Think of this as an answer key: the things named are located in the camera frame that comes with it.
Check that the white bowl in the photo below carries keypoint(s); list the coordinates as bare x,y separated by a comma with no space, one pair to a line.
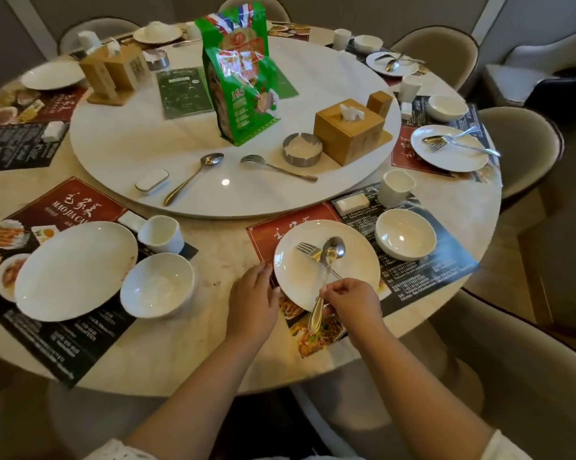
405,234
367,43
156,285
447,109
157,29

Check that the white cup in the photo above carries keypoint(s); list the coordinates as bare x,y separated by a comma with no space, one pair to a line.
193,31
409,88
396,189
341,39
161,234
88,42

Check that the person's left forearm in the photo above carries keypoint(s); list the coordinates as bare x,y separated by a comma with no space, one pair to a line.
202,397

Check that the round metal ashtray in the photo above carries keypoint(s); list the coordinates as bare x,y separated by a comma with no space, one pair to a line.
156,59
301,150

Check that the person's white shirt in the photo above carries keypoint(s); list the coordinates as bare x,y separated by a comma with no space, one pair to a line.
506,447

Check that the person's left hand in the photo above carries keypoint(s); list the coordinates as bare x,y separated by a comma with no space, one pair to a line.
252,311

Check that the white marble turntable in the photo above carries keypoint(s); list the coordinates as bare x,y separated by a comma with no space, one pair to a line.
139,138

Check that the white chopstick rest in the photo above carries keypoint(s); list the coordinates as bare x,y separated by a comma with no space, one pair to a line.
55,131
132,221
152,181
406,111
351,204

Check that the green menu card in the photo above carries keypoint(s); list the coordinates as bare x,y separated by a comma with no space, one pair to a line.
185,93
285,83

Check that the wooden tissue box set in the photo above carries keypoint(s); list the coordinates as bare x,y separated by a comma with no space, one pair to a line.
348,134
115,74

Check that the person's right forearm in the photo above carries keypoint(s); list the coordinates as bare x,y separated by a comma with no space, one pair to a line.
412,392

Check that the white round plate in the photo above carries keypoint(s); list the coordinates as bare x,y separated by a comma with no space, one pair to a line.
75,270
52,75
407,67
144,38
453,158
302,277

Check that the person's right hand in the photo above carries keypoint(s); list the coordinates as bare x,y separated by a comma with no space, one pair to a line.
357,308

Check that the red and black menu placemat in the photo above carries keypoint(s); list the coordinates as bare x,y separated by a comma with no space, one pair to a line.
405,155
364,51
72,344
15,138
441,268
293,31

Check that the grey armchair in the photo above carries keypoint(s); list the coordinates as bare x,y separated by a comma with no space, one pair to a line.
542,66

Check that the person's left thumb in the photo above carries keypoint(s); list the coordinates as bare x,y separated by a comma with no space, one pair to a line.
275,296

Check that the green snack bag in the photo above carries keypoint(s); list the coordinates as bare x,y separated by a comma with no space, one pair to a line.
240,81

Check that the person's right fingers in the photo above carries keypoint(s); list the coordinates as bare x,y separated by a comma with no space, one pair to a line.
339,289

